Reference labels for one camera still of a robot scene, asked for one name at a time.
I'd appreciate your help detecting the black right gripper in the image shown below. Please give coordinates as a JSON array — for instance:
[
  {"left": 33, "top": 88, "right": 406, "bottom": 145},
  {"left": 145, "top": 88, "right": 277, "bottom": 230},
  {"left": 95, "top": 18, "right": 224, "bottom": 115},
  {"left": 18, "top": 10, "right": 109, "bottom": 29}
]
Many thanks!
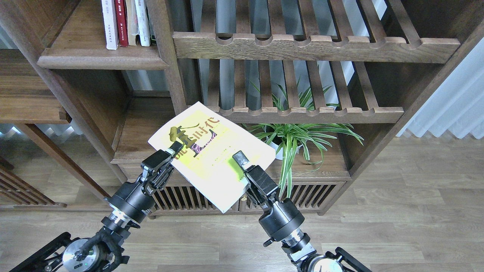
[{"left": 232, "top": 150, "right": 305, "bottom": 243}]

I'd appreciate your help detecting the white curtain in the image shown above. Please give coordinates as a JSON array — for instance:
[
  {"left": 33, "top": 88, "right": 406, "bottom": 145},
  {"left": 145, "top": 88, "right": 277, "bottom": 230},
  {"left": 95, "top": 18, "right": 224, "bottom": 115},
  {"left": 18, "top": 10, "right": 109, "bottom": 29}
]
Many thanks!
[{"left": 397, "top": 39, "right": 484, "bottom": 139}]

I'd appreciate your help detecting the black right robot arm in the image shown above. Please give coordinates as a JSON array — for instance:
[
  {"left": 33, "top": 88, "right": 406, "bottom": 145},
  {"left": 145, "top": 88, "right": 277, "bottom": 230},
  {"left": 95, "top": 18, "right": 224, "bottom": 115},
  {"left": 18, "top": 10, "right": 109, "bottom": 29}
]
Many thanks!
[{"left": 233, "top": 151, "right": 369, "bottom": 272}]

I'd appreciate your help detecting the pale purple book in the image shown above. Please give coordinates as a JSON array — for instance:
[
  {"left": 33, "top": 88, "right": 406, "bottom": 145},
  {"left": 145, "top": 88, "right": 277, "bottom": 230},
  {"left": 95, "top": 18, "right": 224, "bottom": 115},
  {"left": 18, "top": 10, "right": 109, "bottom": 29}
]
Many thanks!
[{"left": 101, "top": 0, "right": 119, "bottom": 50}]

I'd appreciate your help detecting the yellow cover book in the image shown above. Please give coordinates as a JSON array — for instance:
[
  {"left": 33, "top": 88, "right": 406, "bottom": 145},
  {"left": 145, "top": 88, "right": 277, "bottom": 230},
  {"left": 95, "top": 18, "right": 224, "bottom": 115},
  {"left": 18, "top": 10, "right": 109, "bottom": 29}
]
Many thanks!
[{"left": 148, "top": 102, "right": 276, "bottom": 213}]

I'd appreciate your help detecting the wooden side shelf unit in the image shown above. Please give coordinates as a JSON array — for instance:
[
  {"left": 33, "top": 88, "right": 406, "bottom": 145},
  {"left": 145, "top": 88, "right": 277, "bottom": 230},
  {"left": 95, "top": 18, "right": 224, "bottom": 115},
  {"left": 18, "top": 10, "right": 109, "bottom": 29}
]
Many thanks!
[{"left": 1, "top": 49, "right": 121, "bottom": 212}]

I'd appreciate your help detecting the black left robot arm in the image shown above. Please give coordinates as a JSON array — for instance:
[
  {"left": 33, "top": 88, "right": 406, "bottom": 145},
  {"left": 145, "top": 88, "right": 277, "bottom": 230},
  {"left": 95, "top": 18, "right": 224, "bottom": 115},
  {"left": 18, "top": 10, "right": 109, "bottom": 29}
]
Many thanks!
[{"left": 12, "top": 141, "right": 183, "bottom": 272}]

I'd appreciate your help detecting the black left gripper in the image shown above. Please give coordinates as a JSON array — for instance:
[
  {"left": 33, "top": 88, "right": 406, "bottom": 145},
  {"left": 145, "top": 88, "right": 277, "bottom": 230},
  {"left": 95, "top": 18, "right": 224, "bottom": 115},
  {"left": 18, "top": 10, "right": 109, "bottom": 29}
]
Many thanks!
[{"left": 108, "top": 141, "right": 184, "bottom": 223}]

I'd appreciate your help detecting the tan spine upright book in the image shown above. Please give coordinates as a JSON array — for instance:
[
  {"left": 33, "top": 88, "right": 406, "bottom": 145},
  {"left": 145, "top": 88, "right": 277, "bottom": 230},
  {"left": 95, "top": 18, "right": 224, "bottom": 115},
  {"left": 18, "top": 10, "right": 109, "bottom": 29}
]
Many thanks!
[{"left": 125, "top": 0, "right": 138, "bottom": 46}]

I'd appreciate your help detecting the green spider plant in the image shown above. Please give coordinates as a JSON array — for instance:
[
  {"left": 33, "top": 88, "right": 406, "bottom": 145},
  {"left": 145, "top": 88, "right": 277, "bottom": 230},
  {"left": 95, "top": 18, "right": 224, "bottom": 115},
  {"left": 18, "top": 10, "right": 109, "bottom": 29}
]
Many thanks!
[{"left": 244, "top": 77, "right": 365, "bottom": 206}]

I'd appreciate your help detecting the dark wooden bookshelf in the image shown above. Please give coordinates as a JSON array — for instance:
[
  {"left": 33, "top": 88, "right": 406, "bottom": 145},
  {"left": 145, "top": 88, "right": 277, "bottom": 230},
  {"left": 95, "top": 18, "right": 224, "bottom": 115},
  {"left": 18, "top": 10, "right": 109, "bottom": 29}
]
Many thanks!
[{"left": 1, "top": 0, "right": 483, "bottom": 215}]

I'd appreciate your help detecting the white plant pot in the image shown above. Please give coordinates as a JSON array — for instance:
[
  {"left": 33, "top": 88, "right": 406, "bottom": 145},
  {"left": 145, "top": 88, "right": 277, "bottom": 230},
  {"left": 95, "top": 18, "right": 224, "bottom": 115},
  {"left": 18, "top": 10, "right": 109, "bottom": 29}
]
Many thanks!
[{"left": 269, "top": 138, "right": 303, "bottom": 160}]

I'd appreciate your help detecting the brass left door knob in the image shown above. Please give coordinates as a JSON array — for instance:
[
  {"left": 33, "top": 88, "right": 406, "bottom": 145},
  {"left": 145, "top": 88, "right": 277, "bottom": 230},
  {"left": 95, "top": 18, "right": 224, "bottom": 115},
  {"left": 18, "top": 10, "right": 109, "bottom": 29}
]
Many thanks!
[{"left": 232, "top": 199, "right": 240, "bottom": 209}]

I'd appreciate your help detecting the red cover book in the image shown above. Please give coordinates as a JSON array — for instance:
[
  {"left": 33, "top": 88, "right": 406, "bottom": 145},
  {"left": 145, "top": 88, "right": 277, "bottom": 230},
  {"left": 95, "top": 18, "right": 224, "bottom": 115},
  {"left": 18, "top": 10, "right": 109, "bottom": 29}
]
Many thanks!
[{"left": 115, "top": 0, "right": 129, "bottom": 48}]

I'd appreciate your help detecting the green spine upright book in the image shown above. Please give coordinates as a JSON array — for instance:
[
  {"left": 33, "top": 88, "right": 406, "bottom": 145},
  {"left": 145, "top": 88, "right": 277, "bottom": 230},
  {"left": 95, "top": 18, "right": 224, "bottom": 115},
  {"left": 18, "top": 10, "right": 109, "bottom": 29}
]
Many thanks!
[{"left": 149, "top": 22, "right": 157, "bottom": 45}]

